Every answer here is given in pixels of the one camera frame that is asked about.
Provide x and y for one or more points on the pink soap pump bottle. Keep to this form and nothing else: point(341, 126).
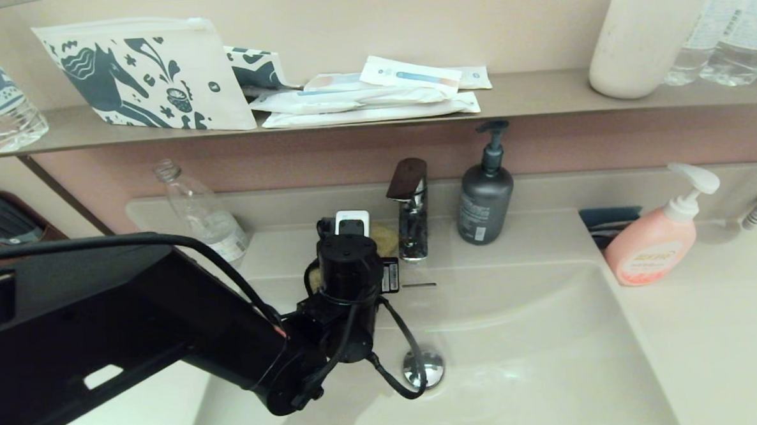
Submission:
point(648, 245)

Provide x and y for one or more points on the long white sealed packet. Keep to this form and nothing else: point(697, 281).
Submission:
point(322, 100)
point(361, 114)

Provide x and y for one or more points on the dark grey pump bottle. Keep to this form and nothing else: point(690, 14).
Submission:
point(484, 208)

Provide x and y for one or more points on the white packet with orange print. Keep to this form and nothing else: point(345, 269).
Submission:
point(334, 81)

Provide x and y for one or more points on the white sink basin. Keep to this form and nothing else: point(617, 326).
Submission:
point(551, 358)

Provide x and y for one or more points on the brown hanging holder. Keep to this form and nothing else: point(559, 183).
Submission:
point(47, 230)

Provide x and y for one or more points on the dark blue box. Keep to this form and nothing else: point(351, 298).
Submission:
point(609, 218)

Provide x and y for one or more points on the chrome drain stopper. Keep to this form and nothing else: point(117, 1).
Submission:
point(431, 363)

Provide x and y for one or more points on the empty clear plastic bottle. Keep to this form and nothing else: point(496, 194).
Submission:
point(203, 214)

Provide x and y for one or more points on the tall white cup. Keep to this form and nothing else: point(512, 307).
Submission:
point(647, 35)

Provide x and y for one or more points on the brown wall shelf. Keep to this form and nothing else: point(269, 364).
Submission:
point(539, 95)

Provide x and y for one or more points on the yellow cloth with black trim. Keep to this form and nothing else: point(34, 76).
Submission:
point(386, 238)

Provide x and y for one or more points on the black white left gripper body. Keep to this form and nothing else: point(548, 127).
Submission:
point(351, 223)

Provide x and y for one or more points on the small white square packet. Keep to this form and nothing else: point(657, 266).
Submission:
point(478, 77)

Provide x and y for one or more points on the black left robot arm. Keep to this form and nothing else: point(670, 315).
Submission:
point(134, 325)

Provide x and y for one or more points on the chrome faucet with dark lever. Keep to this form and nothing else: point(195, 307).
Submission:
point(412, 230)

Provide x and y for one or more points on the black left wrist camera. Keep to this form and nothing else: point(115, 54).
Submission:
point(389, 276)

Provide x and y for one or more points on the small white blue printed pouch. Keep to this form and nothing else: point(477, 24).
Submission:
point(258, 69)

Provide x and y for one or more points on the clear water bottle white label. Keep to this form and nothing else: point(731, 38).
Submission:
point(749, 30)
point(704, 38)

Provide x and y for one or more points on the white packet with blue toothbrush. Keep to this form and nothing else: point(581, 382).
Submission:
point(411, 75)

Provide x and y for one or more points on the white pouch with horse print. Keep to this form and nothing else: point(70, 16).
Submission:
point(154, 75)

